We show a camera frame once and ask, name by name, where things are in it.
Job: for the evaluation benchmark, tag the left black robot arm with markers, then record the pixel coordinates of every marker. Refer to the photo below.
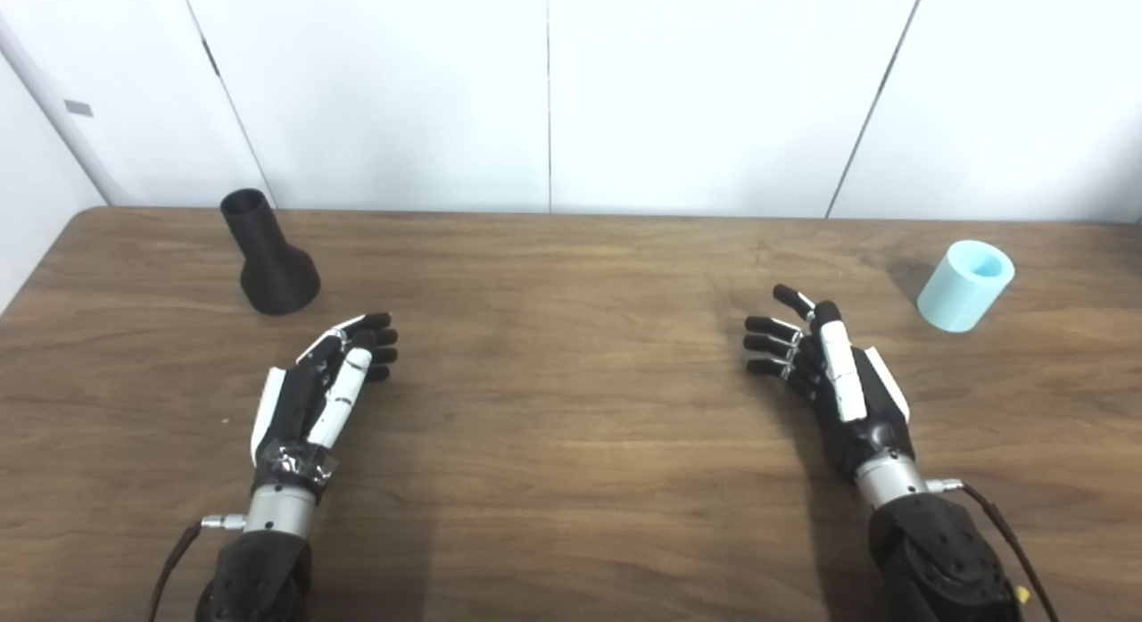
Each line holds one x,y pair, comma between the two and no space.
259,568

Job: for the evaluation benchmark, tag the left white and black hand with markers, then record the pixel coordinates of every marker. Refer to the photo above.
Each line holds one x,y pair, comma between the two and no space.
299,399

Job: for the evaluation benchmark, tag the black flared nozzle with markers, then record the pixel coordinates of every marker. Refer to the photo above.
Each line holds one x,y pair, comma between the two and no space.
277,278

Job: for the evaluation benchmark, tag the right white and black hand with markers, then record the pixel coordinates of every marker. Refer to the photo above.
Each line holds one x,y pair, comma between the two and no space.
861,417

